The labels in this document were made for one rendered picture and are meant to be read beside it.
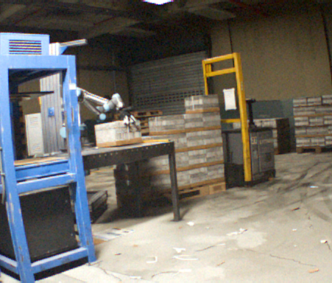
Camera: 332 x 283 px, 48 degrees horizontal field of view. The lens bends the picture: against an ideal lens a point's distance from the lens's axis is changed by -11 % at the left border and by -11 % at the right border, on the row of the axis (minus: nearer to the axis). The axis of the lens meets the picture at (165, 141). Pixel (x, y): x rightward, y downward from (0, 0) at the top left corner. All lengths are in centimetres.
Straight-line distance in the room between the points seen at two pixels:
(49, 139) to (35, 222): 197
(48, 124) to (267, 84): 781
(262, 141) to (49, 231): 375
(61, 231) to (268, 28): 948
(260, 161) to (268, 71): 584
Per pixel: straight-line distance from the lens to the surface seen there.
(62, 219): 297
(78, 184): 293
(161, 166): 494
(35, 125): 465
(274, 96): 1130
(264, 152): 589
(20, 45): 294
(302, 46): 1106
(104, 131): 406
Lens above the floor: 102
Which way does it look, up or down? 3 degrees down
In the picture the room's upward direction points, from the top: 5 degrees counter-clockwise
